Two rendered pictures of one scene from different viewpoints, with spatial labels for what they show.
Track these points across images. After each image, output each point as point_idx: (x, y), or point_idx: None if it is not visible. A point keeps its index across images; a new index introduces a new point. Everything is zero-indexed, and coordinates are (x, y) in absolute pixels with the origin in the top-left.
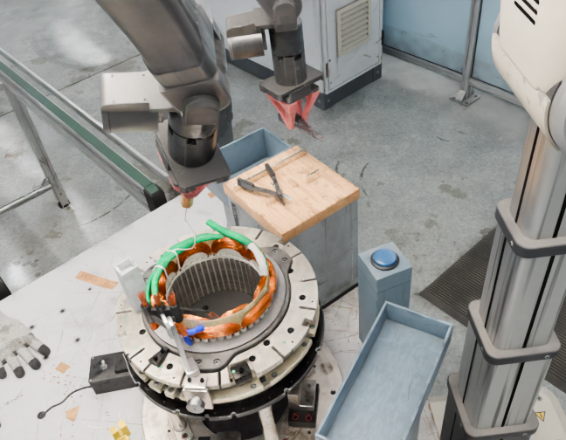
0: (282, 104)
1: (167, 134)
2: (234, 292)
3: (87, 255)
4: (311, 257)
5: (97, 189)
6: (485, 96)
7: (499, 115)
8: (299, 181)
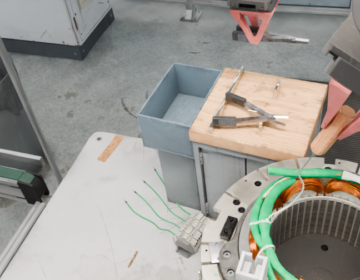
0: (261, 14)
1: (355, 49)
2: (294, 238)
3: (9, 279)
4: None
5: None
6: (205, 10)
7: (224, 21)
8: (264, 99)
